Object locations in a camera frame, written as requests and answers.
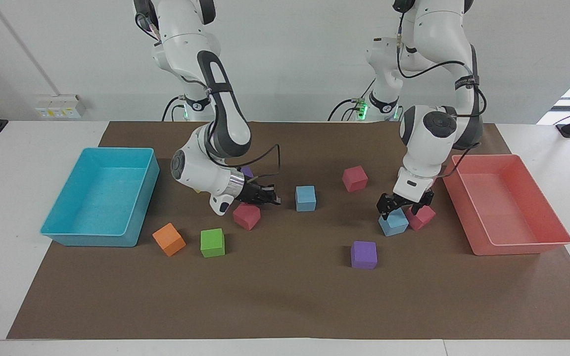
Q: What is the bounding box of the white wall conduit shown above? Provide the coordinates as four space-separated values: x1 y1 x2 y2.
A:
0 0 60 98

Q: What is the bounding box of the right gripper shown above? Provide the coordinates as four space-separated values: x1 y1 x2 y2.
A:
238 181 282 206

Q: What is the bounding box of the white wall socket box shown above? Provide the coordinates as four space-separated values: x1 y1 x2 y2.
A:
34 94 87 119

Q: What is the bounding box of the blue foam block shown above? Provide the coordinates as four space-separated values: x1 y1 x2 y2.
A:
378 208 409 237
295 186 317 212

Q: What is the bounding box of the black cable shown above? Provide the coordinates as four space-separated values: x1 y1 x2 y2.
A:
328 78 376 122
162 95 187 122
395 12 487 178
206 144 282 181

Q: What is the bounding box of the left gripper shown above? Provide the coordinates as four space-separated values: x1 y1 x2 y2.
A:
377 190 435 221

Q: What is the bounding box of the pink plastic bin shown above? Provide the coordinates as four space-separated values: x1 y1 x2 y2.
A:
442 154 570 256

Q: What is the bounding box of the orange foam block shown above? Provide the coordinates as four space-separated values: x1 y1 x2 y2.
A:
152 223 187 257

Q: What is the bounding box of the green foam block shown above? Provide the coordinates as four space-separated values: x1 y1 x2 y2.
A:
200 228 226 258

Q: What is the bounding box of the red foam block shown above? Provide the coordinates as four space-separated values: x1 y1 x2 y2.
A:
233 203 261 231
406 204 436 231
342 166 369 193

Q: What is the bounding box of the blue plastic bin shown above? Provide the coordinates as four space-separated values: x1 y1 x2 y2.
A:
41 147 160 247

